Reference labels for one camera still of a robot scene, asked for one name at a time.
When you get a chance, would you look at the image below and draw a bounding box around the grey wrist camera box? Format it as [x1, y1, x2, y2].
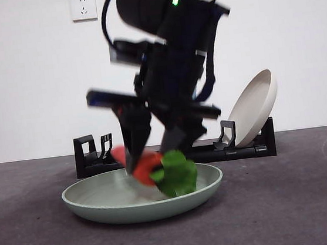
[108, 34, 170, 69]

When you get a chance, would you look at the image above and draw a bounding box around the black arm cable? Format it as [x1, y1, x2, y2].
[98, 0, 124, 47]

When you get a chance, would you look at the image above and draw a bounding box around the beige plate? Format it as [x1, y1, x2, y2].
[223, 68, 284, 149]

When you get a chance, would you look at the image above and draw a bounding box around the green plate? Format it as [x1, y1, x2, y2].
[59, 157, 228, 232]

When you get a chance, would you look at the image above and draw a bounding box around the white wall socket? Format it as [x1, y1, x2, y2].
[70, 0, 99, 24]

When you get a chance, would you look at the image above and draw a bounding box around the black plate rack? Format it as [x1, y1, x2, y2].
[72, 114, 277, 180]

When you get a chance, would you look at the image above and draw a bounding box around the orange carrot with green leaves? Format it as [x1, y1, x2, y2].
[109, 137, 201, 204]

